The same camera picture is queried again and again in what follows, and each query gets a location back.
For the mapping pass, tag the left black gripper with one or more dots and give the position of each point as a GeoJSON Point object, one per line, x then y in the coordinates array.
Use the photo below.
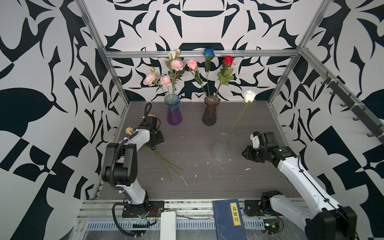
{"type": "Point", "coordinates": [160, 138]}

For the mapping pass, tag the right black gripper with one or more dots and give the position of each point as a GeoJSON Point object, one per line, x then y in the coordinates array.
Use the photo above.
{"type": "Point", "coordinates": [247, 153]}

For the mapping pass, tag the red rose flower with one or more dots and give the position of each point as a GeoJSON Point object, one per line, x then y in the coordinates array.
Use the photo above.
{"type": "Point", "coordinates": [167, 165]}

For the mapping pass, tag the purple blue glass vase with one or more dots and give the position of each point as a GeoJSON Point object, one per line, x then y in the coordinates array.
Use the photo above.
{"type": "Point", "coordinates": [174, 115]}

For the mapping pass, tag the cream rose flower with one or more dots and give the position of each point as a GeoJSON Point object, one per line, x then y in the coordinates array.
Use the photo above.
{"type": "Point", "coordinates": [129, 131]}

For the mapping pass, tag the clear glass vase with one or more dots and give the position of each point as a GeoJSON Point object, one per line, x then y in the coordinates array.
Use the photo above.
{"type": "Point", "coordinates": [221, 149]}

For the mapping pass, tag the dark maroon glass vase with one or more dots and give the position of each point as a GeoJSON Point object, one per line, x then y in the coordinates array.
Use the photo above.
{"type": "Point", "coordinates": [210, 114]}

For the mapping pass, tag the twin pink peony stem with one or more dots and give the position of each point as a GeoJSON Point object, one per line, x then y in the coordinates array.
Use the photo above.
{"type": "Point", "coordinates": [154, 79]}

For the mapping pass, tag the white rose stem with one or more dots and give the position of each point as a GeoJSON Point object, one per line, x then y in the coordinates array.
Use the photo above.
{"type": "Point", "coordinates": [173, 55]}
{"type": "Point", "coordinates": [248, 98]}

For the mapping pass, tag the pink rose stem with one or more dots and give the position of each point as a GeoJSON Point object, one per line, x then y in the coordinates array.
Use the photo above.
{"type": "Point", "coordinates": [193, 68]}

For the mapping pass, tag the red rose stem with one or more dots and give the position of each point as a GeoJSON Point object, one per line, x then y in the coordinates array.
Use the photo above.
{"type": "Point", "coordinates": [226, 73]}

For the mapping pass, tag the blue rose stem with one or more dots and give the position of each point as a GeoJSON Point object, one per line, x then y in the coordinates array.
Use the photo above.
{"type": "Point", "coordinates": [209, 55]}

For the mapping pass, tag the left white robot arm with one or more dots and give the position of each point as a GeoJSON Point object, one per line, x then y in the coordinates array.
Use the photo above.
{"type": "Point", "coordinates": [120, 170]}

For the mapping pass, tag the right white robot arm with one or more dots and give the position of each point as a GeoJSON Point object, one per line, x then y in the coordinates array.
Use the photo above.
{"type": "Point", "coordinates": [325, 219]}

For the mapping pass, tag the blue book yellow label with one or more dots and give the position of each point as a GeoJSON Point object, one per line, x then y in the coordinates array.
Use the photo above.
{"type": "Point", "coordinates": [228, 220]}

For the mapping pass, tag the white power adapter box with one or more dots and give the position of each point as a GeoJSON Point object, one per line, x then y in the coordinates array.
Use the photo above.
{"type": "Point", "coordinates": [168, 226]}

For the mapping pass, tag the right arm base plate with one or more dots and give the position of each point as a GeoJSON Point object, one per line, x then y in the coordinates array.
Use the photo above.
{"type": "Point", "coordinates": [254, 208]}

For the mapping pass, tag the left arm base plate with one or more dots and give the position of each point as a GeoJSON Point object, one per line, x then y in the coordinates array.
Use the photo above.
{"type": "Point", "coordinates": [149, 209]}

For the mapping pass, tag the black wall hook rail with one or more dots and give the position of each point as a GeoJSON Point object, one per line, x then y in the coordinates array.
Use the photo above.
{"type": "Point", "coordinates": [351, 102]}

